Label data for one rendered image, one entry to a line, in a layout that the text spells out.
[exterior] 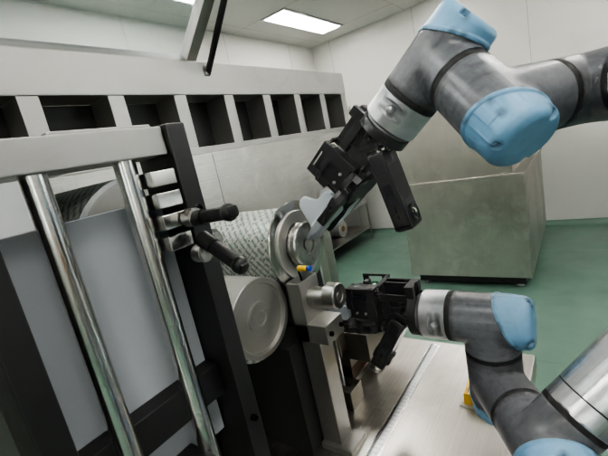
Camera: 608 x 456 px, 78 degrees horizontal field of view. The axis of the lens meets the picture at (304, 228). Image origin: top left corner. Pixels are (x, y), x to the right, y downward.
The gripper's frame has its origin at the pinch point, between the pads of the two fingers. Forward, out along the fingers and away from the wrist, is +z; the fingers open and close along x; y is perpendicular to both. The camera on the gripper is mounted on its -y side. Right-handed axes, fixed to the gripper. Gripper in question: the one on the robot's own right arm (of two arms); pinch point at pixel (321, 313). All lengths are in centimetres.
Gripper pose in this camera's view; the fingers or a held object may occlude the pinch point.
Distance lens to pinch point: 74.3
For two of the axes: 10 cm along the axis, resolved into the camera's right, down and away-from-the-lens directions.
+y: -2.0, -9.6, -2.0
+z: -8.0, 0.5, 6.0
